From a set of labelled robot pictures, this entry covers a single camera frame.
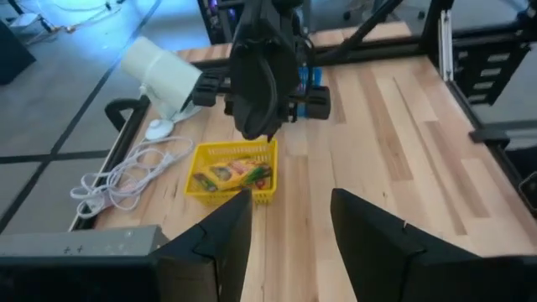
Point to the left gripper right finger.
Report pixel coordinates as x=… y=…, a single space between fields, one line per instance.
x=369 y=256

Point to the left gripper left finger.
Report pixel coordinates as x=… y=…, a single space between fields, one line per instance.
x=226 y=251

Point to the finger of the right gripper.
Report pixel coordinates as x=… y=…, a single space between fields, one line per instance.
x=249 y=92
x=285 y=84

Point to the Crayola crayon box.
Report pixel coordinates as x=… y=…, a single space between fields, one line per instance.
x=235 y=172
x=262 y=183
x=203 y=182

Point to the white cylindrical desk lamp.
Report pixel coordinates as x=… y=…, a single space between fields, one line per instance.
x=163 y=73

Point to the dark background rack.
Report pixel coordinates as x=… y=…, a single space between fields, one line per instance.
x=218 y=21

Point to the yellow plastic basket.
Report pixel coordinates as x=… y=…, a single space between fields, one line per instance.
x=201 y=153

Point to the white upright bar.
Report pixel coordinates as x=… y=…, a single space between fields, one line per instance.
x=445 y=42

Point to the black slotted panel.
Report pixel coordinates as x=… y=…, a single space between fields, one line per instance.
x=465 y=67

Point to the black floor box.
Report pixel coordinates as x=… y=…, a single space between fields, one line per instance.
x=12 y=54

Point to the black curved lamp bracket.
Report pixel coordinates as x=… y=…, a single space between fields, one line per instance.
x=113 y=109

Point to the black frame bracket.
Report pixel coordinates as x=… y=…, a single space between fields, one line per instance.
x=488 y=136

